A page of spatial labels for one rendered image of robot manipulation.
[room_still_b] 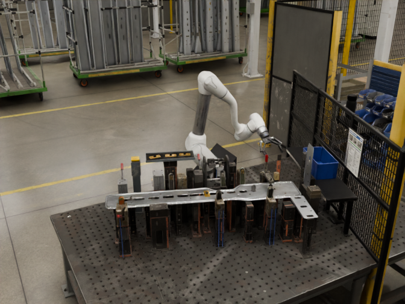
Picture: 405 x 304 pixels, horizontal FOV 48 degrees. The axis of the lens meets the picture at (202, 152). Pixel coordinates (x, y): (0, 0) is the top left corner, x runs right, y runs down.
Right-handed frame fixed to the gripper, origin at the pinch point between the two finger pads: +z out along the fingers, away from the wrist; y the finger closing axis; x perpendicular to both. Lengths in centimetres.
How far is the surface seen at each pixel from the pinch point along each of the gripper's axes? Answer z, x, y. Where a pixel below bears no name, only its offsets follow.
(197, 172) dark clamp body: 4, 34, 72
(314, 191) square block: 54, 48, 5
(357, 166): 52, 60, -26
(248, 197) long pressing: 38, 43, 48
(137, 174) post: -15, 28, 112
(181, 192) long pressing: 14, 38, 89
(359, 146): 43, 70, -30
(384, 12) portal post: -201, -164, -311
